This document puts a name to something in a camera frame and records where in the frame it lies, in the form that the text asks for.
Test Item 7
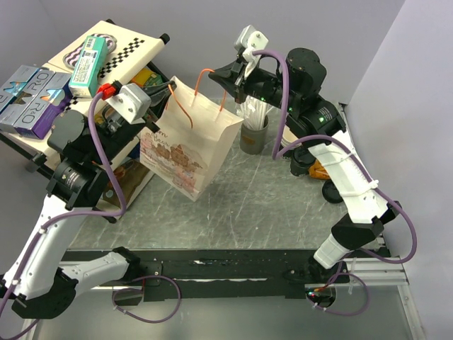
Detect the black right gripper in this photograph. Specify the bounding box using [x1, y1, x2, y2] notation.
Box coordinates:
[208, 55, 299, 113]

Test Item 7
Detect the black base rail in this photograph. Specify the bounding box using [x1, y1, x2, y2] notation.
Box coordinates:
[63, 247, 390, 302]

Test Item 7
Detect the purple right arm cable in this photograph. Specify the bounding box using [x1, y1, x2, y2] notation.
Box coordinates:
[253, 49, 418, 316]

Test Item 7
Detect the teal product box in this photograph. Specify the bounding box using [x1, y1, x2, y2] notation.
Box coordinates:
[69, 35, 108, 98]

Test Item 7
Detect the stack of paper cups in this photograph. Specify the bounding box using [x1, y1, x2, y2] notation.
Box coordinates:
[281, 126, 297, 147]

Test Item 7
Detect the brown paper takeout bag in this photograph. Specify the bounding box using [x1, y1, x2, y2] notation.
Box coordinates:
[139, 76, 243, 201]

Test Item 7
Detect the purple wavy pouch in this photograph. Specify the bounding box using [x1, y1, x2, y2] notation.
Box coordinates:
[62, 33, 118, 70]

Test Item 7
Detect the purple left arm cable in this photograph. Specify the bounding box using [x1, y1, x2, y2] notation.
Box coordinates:
[0, 93, 182, 340]

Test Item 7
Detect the black paper coffee cup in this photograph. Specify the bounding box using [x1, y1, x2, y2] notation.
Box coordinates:
[290, 147, 316, 176]

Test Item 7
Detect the orange green box upper right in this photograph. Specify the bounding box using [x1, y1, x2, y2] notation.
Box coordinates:
[131, 67, 164, 88]

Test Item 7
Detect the cream tiered display shelf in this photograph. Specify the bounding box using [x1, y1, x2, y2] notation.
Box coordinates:
[0, 20, 178, 224]

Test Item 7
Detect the orange potato chips bag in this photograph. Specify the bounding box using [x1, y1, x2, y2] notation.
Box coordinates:
[309, 160, 331, 180]

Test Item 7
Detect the grey straw holder cup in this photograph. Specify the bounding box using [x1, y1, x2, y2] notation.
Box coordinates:
[239, 116, 269, 155]

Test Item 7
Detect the silver R+O box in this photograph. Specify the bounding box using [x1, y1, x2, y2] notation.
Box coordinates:
[1, 65, 40, 133]

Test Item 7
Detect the white wrapped straws bundle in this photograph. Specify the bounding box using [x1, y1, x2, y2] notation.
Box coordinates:
[236, 96, 273, 130]

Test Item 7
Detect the purple R+O box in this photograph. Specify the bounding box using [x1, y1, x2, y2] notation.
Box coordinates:
[13, 72, 73, 140]

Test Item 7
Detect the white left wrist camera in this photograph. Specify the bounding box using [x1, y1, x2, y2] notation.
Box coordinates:
[98, 83, 151, 125]

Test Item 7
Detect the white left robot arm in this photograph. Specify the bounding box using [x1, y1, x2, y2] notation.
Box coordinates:
[1, 81, 176, 320]

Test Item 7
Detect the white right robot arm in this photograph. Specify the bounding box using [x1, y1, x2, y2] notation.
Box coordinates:
[209, 47, 401, 282]

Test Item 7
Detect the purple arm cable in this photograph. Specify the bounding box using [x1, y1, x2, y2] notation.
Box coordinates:
[0, 93, 182, 340]
[253, 49, 418, 316]

